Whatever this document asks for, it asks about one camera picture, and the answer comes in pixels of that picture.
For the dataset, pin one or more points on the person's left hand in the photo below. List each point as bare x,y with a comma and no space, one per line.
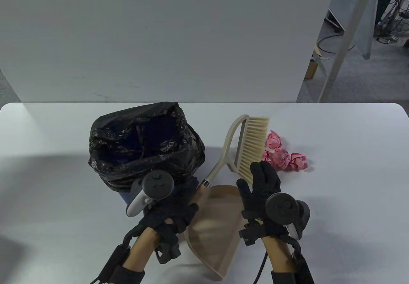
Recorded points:
172,213

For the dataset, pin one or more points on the person's right hand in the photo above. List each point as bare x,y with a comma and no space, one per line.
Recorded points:
262,185

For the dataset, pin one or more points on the pile of pink paper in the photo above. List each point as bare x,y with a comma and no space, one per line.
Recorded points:
281,159

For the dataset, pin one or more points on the beige plastic dustpan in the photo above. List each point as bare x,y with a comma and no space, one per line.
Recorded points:
217,233

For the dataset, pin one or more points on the black plastic trash bag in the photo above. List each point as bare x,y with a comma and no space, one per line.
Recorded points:
185,156

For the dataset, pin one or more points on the blue recycling bin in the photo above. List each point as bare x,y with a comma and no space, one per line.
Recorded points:
156,130

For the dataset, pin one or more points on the person's left forearm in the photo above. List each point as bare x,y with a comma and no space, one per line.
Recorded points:
140,249

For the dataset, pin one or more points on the person's right forearm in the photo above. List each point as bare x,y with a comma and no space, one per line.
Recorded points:
278,255

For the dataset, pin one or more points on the black left forearm box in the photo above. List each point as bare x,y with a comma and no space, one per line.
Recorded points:
115,260

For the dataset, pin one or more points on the black right forearm box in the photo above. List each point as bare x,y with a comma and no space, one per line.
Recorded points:
303,269

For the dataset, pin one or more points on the grey right hand controller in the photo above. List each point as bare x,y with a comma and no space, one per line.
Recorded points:
281,207

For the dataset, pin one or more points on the grey hand controller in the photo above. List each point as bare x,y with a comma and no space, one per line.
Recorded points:
156,185
281,207

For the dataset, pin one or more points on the grey left hand controller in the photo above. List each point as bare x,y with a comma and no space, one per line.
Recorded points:
156,185

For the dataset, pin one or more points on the white table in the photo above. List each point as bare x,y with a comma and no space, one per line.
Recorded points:
351,201

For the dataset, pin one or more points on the wooden block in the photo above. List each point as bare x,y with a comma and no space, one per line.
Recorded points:
311,70

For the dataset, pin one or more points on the grey slanted support beam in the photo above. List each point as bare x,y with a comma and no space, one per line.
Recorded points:
348,41

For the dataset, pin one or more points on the white partition panel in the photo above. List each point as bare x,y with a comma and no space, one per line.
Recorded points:
159,41

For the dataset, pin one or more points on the grey blue panel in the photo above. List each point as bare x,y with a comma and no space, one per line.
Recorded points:
364,41

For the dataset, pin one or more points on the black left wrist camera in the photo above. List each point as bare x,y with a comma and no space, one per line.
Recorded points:
167,249

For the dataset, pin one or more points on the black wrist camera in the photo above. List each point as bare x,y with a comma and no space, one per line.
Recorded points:
250,234
167,249

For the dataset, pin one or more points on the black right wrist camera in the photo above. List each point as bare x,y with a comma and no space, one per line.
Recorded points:
250,234

